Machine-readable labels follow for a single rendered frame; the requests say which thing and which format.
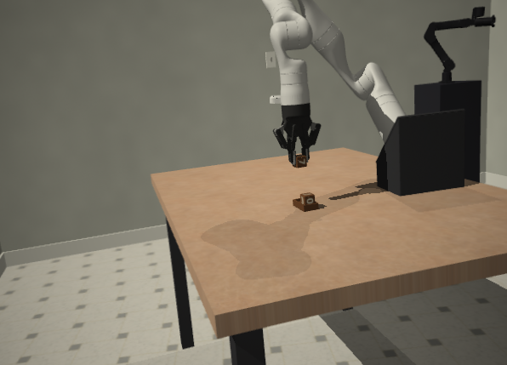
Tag brown digit cube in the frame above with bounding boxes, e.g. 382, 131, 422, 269
300, 192, 315, 205
293, 154, 307, 168

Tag brown wooden tray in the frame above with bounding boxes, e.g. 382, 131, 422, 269
293, 198, 319, 212

